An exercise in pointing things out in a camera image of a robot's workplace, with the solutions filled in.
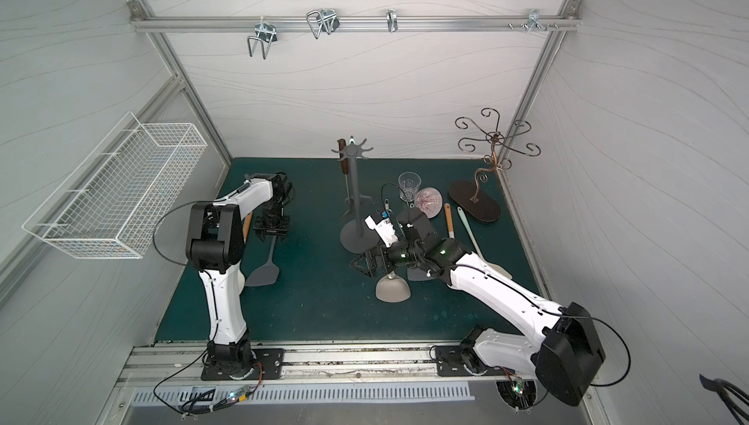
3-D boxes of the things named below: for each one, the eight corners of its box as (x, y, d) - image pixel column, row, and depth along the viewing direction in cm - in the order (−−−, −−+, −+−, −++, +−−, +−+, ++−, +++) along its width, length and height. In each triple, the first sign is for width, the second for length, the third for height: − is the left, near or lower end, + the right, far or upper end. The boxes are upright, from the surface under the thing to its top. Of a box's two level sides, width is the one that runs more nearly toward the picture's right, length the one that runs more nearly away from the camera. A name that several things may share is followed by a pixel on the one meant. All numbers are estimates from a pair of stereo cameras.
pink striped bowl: (410, 207, 106) (411, 197, 101) (422, 192, 110) (424, 182, 106) (432, 220, 102) (435, 210, 97) (444, 204, 107) (447, 194, 102)
